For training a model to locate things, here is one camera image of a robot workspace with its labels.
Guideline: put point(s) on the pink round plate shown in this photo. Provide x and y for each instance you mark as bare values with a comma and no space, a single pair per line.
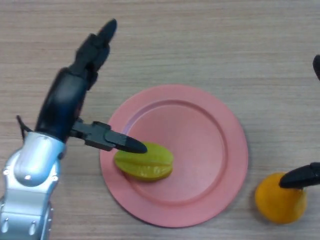
197,155

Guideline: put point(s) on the orange round fruit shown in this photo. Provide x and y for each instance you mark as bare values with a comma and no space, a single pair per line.
278,205

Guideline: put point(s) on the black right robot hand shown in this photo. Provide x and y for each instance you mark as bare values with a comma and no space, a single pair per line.
301,176

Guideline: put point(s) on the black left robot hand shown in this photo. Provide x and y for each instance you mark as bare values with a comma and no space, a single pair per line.
62,105

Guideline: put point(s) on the yellow green starfruit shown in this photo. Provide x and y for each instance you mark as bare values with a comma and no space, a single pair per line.
147,166

